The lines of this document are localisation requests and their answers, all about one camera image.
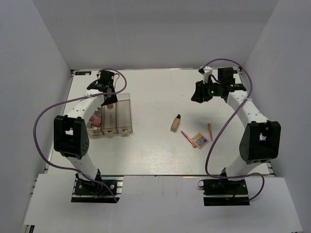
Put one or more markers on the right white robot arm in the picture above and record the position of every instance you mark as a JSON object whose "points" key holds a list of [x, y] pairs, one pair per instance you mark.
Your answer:
{"points": [[261, 137]]}

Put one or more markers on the pink makeup applicator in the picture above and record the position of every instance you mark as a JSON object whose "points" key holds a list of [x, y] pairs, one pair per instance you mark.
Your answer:
{"points": [[210, 131]]}

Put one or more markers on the left clear organizer bin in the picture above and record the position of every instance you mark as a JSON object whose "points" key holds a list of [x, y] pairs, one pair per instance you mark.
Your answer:
{"points": [[95, 132]]}

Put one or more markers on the middle clear organizer bin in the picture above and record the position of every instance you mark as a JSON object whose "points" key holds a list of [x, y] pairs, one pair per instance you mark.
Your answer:
{"points": [[109, 120]]}

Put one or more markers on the beige foundation tube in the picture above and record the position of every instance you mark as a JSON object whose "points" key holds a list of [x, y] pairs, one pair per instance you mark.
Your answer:
{"points": [[175, 123]]}

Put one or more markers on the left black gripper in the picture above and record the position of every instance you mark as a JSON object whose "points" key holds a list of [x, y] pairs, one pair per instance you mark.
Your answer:
{"points": [[112, 99]]}

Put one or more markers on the right clear organizer bin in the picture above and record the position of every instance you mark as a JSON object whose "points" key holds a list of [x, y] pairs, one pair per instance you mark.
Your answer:
{"points": [[124, 119]]}

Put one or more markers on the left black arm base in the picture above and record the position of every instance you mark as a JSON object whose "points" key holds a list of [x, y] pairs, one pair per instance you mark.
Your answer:
{"points": [[84, 192]]}

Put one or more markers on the clear organizer bin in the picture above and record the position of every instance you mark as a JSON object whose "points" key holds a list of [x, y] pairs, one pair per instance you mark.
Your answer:
{"points": [[109, 120], [124, 119], [95, 132]]}

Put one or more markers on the nude eyeshadow palette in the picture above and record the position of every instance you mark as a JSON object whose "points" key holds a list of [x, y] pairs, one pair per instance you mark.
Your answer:
{"points": [[92, 126]]}

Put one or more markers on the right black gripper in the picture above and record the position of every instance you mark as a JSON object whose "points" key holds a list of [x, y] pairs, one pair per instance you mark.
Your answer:
{"points": [[200, 92]]}

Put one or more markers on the pink makeup brush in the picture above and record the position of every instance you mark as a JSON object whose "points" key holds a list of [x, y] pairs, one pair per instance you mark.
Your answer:
{"points": [[189, 139]]}

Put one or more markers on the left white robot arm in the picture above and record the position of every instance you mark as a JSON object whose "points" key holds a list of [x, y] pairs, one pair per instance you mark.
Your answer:
{"points": [[70, 133]]}

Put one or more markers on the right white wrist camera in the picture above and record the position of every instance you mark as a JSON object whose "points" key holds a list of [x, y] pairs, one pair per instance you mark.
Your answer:
{"points": [[206, 73]]}

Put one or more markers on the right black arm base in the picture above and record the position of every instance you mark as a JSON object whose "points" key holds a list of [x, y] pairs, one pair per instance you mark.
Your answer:
{"points": [[224, 192]]}

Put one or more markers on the colourful eyeshadow palette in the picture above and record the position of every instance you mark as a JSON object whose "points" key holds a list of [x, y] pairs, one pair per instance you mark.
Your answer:
{"points": [[200, 140]]}

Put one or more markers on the pink blush palette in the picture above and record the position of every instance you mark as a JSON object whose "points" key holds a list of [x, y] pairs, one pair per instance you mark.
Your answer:
{"points": [[96, 118]]}

